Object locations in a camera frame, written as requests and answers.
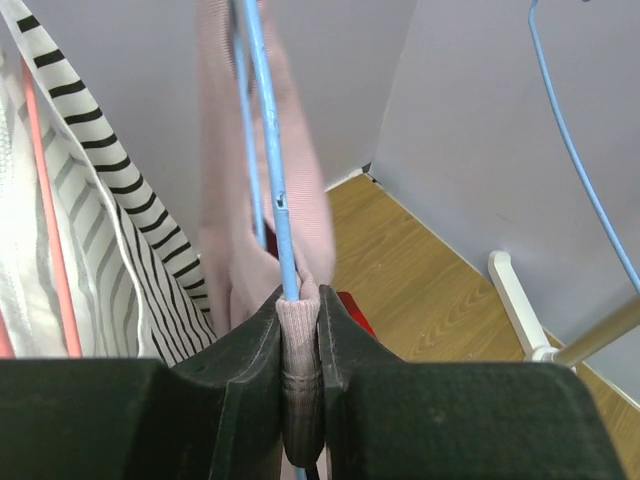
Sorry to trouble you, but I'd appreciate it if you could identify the white striped hanging shirt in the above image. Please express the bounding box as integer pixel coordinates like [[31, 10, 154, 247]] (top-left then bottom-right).
[[1, 1, 217, 365]]

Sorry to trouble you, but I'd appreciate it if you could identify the mauve pink tank top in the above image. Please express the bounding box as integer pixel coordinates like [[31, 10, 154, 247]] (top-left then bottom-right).
[[197, 1, 336, 469]]

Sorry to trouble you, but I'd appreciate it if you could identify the light blue hanger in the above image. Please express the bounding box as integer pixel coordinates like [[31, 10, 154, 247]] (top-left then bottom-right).
[[527, 0, 639, 293], [227, 0, 321, 480]]

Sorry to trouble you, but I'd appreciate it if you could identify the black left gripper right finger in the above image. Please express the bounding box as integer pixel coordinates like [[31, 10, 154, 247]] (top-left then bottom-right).
[[318, 286, 625, 479]]

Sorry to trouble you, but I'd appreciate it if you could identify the red black plaid shirt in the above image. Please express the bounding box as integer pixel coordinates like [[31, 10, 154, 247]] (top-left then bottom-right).
[[337, 291, 376, 337]]

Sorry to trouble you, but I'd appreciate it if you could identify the white clothes rack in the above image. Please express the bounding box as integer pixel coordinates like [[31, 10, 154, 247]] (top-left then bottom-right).
[[488, 251, 639, 369]]

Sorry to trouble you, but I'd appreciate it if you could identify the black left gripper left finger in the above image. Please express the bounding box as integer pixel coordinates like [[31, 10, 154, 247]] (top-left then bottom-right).
[[1, 298, 282, 479]]

